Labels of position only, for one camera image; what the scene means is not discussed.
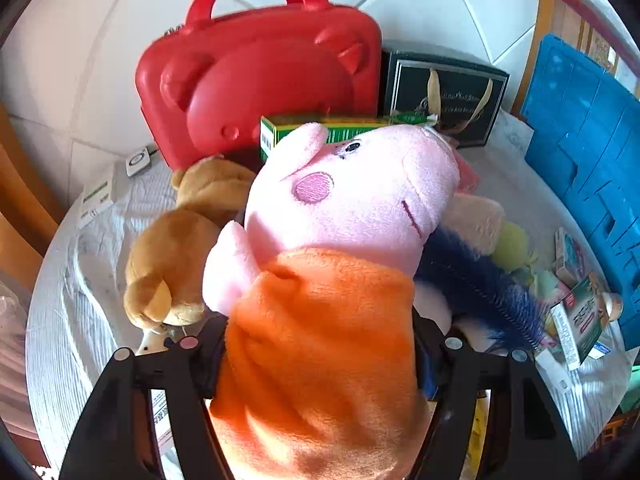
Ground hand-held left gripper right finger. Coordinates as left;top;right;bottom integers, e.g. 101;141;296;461
410;310;583;480

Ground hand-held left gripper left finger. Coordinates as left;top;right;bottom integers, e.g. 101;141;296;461
59;316;236;480

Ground pink pig plush orange outfit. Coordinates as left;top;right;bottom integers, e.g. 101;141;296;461
202;122;481;480

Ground white barcode box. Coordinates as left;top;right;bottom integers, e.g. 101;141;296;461
152;389;177;457

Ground blue feathery plush toy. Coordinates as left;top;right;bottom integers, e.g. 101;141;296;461
417;227;548;356

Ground brown teddy bear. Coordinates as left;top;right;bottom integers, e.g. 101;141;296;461
124;156;258;331

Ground white printed box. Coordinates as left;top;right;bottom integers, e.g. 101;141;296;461
549;302;584;372

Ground light green plush ball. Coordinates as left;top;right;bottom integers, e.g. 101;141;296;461
492;220;539;282

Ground pale beige plush toy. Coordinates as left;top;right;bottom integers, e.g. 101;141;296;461
444;195;506;256

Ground green white medicine box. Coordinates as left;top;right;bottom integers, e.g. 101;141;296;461
561;272;624;362

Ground small pastel box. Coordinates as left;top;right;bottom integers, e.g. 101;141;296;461
552;227;587;286

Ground white green-striped box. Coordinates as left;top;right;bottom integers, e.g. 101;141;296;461
77;162;119;231

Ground small white device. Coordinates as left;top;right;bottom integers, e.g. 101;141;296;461
125;145;154;177

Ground long green box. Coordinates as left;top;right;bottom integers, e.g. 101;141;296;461
260;114;436;163

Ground blue plastic crate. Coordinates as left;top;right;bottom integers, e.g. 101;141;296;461
520;34;640;351

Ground dark green gift box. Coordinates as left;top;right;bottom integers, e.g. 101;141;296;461
380;49;511;148

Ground red plastic carry case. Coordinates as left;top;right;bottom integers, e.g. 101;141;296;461
135;0;383;171

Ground wooden frame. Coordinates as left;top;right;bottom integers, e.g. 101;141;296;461
0;105;66;286

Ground white metal rail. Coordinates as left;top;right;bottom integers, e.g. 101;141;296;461
502;0;640;96

